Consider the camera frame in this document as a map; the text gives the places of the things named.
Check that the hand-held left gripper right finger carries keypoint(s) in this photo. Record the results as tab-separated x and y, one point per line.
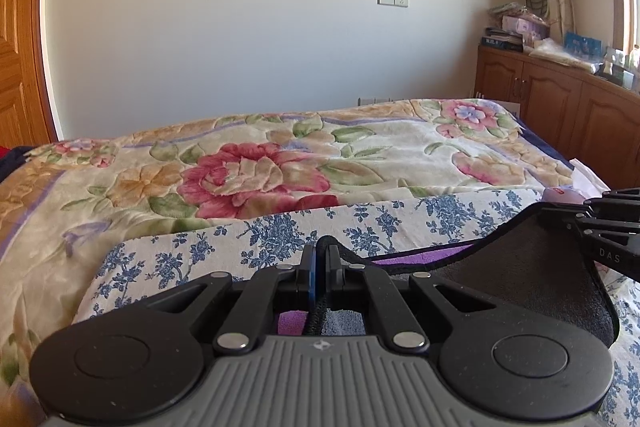
331	274

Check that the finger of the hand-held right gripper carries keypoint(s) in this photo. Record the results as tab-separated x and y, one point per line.
612	207
607	252

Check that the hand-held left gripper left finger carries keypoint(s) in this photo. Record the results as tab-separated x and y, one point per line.
311	274

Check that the white cloth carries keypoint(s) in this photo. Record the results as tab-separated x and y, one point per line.
587	179

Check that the white red packet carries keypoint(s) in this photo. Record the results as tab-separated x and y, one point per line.
562	195

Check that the blue floral white sheet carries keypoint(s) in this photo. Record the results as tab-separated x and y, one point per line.
210	252

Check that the floral plush blanket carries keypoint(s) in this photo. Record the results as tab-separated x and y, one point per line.
250	177

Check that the wooden cabinet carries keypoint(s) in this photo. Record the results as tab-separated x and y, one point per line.
545	102

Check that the clear plastic box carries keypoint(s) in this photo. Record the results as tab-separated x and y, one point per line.
620	69

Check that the white plastic bag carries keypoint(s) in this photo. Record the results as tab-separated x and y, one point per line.
562	54

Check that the light blue box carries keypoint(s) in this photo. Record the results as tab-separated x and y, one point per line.
582	44

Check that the white radiator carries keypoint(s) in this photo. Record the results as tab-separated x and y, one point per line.
375	100

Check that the dark blue book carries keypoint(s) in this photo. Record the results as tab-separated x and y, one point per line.
500	42

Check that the pink box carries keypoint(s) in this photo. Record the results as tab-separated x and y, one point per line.
522	26

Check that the dark cloth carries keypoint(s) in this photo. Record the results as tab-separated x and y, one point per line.
12	162

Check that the wooden wardrobe door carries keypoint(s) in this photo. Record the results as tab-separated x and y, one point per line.
20	32

